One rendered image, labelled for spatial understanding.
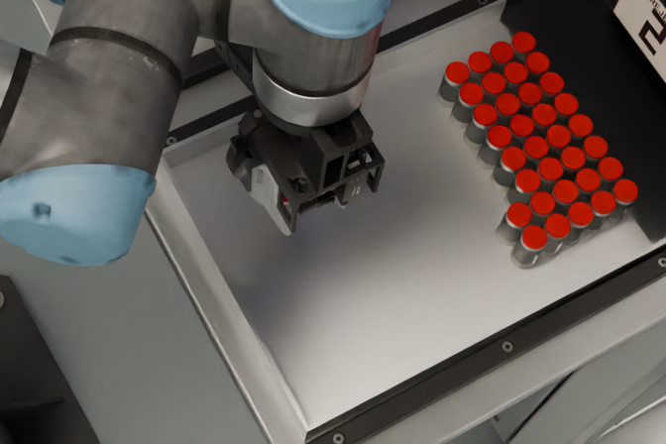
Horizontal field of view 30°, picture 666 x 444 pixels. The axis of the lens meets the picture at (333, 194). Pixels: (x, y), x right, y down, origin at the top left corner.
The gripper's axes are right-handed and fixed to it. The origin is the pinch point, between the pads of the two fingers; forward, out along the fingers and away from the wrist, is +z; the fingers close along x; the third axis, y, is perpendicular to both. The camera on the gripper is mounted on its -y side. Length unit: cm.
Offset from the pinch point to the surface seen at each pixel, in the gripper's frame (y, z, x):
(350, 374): 15.2, 5.4, -1.8
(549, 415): 20, 61, 30
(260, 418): 14.9, 5.6, -9.7
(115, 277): -33, 94, -7
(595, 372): 21, 41, 30
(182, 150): -7.4, 3.0, -5.1
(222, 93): -11.8, 5.3, 0.8
